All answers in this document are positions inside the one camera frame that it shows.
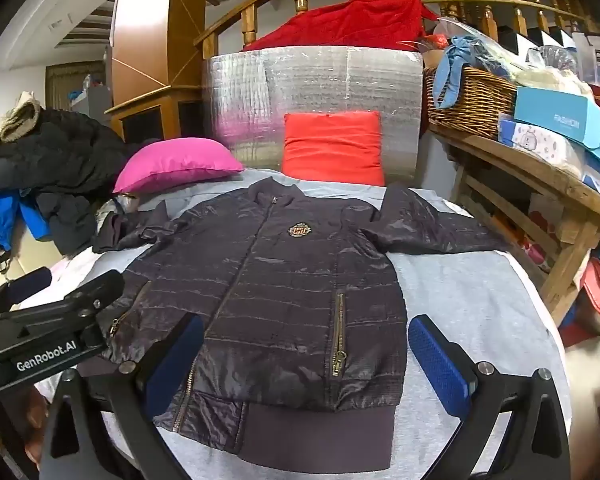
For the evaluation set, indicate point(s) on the brown curtain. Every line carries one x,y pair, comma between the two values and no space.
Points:
67,85

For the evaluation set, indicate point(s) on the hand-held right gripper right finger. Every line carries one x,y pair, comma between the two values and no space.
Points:
440,370

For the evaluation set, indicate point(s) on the white printed box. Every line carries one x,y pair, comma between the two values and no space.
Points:
530,140

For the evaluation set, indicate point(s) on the red blanket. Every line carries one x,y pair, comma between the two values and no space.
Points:
345,25

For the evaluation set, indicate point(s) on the clear plastic bag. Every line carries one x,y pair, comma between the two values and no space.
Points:
112,215

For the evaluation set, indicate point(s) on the pink pillow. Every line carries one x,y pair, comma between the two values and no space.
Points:
175,162

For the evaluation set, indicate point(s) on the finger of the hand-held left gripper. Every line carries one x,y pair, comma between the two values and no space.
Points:
97,286
30,284

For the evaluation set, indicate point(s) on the white plastic bag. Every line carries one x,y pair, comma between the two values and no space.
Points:
545,80

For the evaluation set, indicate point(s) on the dark quilted jacket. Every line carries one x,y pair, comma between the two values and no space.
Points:
280,285

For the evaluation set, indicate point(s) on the dark storage box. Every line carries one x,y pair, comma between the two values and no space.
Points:
597,60

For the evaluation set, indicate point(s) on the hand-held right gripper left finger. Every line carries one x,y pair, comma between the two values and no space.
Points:
180,360

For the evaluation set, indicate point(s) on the black coat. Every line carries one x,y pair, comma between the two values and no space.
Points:
65,155

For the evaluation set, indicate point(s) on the red-orange pillow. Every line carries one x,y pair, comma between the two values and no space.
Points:
330,145

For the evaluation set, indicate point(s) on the wooden stair railing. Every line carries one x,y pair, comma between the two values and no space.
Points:
250,22

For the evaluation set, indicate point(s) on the silver foil insulation mat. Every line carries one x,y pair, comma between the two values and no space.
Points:
305,80

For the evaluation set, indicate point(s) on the wooden side shelf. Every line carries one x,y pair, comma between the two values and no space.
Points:
570,195

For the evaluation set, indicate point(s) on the wooden cabinet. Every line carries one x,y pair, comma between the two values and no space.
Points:
145,105

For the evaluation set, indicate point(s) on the grey blanket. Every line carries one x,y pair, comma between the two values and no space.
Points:
480,310

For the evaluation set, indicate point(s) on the teal cardboard box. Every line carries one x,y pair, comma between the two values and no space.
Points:
565,120

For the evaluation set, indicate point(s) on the beige fleece coat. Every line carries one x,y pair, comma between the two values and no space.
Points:
10,120

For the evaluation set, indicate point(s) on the wicker basket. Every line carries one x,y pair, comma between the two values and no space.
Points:
475,105

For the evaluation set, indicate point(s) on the light blue cloth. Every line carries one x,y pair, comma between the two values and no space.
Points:
455,57

